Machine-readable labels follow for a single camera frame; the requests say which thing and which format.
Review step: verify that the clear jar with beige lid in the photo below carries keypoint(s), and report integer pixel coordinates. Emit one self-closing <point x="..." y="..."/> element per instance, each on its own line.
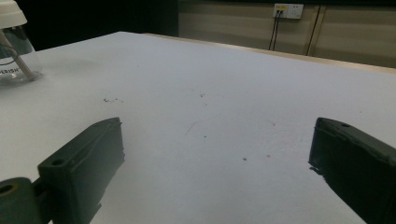
<point x="12" y="15"/>

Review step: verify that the white wall outlet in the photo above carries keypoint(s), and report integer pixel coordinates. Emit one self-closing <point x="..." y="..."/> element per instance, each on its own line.
<point x="289" y="11"/>

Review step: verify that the wooden table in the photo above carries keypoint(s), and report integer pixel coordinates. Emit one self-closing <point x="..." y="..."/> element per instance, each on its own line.
<point x="311" y="57"/>

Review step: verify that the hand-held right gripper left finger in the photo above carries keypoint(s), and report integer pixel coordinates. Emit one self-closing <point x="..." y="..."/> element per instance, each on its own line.
<point x="81" y="161"/>

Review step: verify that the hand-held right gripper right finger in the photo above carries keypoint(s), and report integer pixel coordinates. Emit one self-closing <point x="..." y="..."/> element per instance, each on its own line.
<point x="351" y="161"/>

